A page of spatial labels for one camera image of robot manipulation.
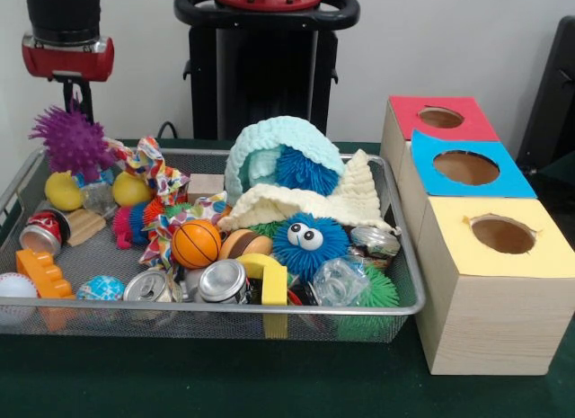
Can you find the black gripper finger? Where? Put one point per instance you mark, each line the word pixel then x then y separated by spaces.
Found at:
pixel 87 99
pixel 71 94

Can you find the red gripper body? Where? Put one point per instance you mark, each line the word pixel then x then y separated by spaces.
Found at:
pixel 67 63

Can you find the purple spiky ball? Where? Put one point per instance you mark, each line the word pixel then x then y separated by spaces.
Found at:
pixel 72 144

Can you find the mint green waffle cloth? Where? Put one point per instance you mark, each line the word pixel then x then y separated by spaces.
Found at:
pixel 269 153

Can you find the blue spiky ball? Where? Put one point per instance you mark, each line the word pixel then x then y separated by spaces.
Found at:
pixel 307 169

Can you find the cream yellow waffle cloth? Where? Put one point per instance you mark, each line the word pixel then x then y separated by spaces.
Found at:
pixel 355 198

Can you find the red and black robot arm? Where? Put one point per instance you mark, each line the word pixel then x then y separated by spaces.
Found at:
pixel 63 13

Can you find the wooden box with three holes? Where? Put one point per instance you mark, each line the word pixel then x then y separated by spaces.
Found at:
pixel 494 319

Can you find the yellow ball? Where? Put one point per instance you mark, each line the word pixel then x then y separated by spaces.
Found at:
pixel 63 193
pixel 130 191

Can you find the wooden cube block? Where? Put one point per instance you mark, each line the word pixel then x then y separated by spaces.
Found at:
pixel 207 184

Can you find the small orange basketball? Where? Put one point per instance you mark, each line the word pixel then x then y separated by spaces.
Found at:
pixel 196 244

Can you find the orange plastic block toy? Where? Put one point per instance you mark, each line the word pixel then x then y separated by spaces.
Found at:
pixel 43 276

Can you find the globe print ball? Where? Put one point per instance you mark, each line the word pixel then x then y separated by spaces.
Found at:
pixel 101 288

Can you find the white baseball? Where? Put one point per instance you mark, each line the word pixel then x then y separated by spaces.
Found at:
pixel 16 288

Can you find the silver metal can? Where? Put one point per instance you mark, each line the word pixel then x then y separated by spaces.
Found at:
pixel 221 281

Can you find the yellow plastic block toy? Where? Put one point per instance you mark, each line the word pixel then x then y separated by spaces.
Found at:
pixel 272 281

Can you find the blue fuzzy ball with eyes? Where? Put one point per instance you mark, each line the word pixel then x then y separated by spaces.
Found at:
pixel 310 254

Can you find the dark green table cloth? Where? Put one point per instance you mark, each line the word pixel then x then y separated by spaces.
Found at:
pixel 225 382

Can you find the green spiky ball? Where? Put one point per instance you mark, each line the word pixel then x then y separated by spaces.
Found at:
pixel 377 292

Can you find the black chair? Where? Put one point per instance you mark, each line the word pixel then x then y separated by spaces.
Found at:
pixel 552 94

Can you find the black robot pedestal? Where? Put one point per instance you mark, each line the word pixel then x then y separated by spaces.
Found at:
pixel 260 76

